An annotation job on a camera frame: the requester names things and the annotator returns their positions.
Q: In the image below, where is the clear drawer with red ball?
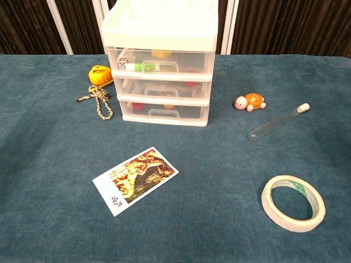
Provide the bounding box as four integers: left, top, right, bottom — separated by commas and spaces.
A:
118, 99, 210, 121

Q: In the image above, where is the clear drawer with wooden pieces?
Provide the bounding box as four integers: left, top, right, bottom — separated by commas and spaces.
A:
112, 76, 212, 100

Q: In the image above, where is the clear drawer with glue stick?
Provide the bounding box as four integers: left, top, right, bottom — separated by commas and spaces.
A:
106, 47, 215, 75

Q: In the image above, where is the picture card white border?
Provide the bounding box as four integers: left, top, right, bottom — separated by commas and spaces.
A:
92, 146, 180, 217

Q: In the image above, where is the white green glue stick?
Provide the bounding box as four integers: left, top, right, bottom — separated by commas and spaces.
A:
125, 62, 156, 73

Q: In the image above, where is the orange pink turtle toy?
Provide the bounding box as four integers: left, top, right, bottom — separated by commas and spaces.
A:
234, 93, 267, 112

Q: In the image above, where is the yellow tape measure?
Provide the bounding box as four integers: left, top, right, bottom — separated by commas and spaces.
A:
87, 65, 114, 88

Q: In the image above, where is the glass test tube white cap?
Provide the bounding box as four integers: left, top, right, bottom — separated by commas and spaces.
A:
248, 102, 310, 141

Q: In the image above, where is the teal table cloth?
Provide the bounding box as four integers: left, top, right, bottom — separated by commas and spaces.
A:
0, 54, 351, 263

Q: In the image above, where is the beige masking tape roll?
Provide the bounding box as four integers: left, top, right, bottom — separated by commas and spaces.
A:
261, 175, 326, 233

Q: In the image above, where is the braided rope with loop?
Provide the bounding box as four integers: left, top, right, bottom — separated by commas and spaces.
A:
74, 84, 114, 121

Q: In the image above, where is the white plastic drawer cabinet frame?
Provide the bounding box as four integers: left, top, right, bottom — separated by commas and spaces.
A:
99, 0, 219, 127

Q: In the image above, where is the white frame post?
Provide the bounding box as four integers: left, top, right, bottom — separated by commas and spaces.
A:
218, 0, 240, 55
92, 0, 110, 55
46, 0, 73, 55

